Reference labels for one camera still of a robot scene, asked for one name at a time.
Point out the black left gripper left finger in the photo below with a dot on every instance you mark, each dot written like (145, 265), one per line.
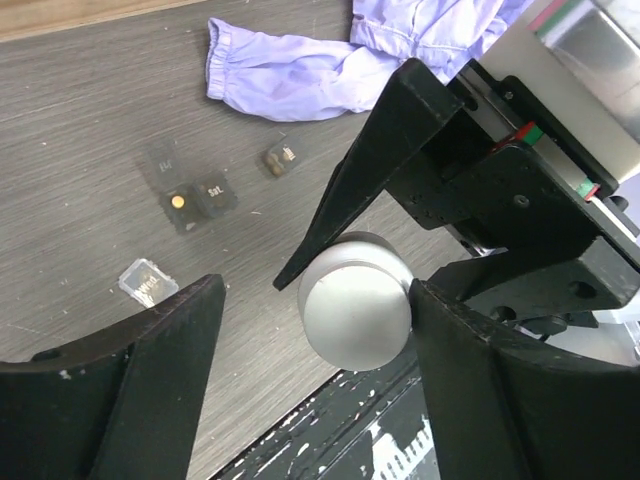
(121, 403)

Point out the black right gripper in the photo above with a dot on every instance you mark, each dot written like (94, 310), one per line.
(501, 173)

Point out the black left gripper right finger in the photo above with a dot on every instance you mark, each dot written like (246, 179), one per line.
(503, 405)

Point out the white pill bottle cap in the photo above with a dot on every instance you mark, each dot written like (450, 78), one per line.
(357, 318)

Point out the white capped pill bottle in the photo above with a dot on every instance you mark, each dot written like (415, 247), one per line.
(355, 248)

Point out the grey Sat pill box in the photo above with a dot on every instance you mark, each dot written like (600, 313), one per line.
(189, 202)

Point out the brown Thur pill box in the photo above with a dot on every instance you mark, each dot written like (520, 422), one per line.
(283, 156)

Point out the lavender crumpled cloth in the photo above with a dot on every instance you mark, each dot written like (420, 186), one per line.
(294, 78)

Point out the wooden clothes rack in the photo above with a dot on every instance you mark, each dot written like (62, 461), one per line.
(26, 18)

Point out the white slotted cable duct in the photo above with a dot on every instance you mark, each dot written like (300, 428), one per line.
(416, 461)

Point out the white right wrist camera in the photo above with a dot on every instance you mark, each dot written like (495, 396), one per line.
(573, 68)

